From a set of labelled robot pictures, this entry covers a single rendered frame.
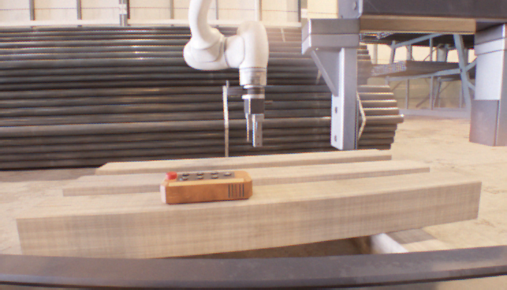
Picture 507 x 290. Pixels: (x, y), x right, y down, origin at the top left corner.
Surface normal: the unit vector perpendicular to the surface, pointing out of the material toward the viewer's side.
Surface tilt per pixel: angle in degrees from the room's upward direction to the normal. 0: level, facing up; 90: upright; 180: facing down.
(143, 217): 90
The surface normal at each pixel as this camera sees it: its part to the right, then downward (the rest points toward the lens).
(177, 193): 0.15, 0.11
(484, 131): -1.00, 0.02
